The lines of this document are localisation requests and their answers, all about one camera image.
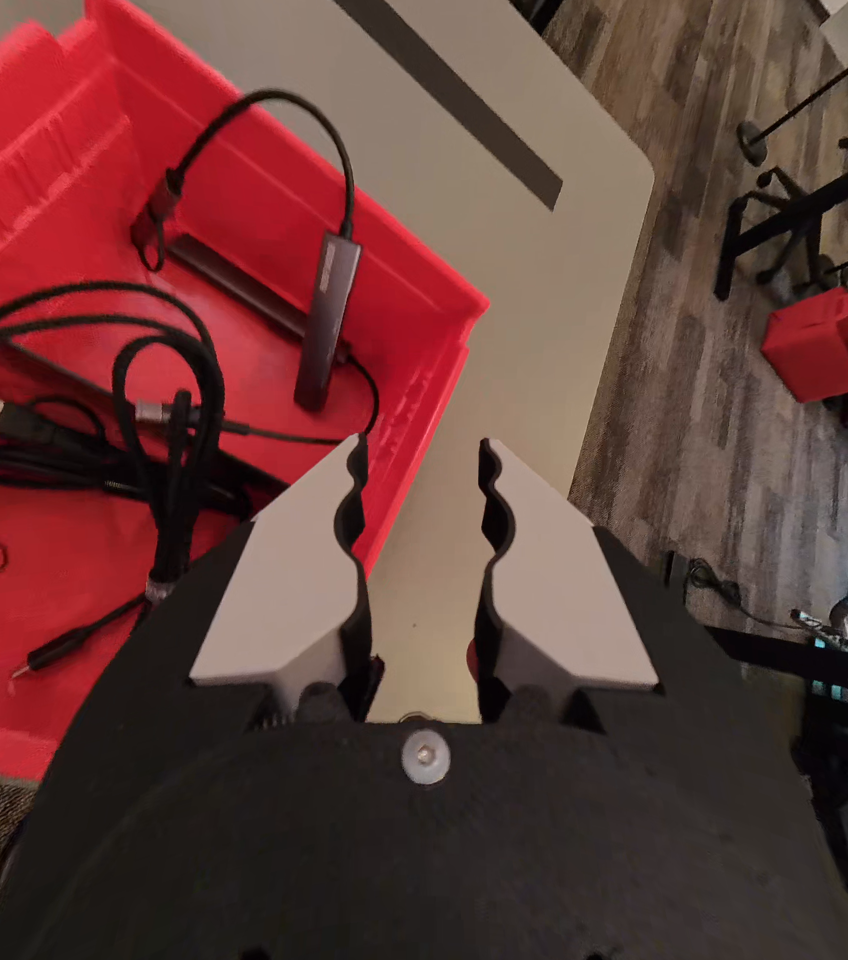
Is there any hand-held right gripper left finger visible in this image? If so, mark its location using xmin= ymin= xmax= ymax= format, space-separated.
xmin=188 ymin=433 xmax=372 ymax=693

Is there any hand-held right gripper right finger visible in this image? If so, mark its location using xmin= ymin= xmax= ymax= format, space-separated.
xmin=476 ymin=437 xmax=662 ymax=695

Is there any black braided cable bundle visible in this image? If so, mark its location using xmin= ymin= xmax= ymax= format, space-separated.
xmin=0 ymin=281 xmax=228 ymax=609

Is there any grey lettered USB hub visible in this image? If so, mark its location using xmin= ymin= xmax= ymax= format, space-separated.
xmin=127 ymin=88 xmax=365 ymax=414

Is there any red plastic bin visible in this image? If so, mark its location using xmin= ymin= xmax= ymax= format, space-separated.
xmin=0 ymin=0 xmax=492 ymax=781

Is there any dark plain USB hub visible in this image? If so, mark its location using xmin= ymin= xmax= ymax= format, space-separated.
xmin=135 ymin=232 xmax=381 ymax=445

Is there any black bin divider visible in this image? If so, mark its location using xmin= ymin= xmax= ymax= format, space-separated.
xmin=0 ymin=306 xmax=290 ymax=500

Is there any small red bin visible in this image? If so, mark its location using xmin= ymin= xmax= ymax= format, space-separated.
xmin=760 ymin=287 xmax=848 ymax=404

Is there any black pole stand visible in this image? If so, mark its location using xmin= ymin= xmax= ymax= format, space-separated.
xmin=737 ymin=22 xmax=848 ymax=168

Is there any thin black USB cable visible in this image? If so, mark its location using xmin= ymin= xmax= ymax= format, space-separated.
xmin=0 ymin=386 xmax=282 ymax=680

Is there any black table leg frame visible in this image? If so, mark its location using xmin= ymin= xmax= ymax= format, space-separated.
xmin=715 ymin=161 xmax=848 ymax=303

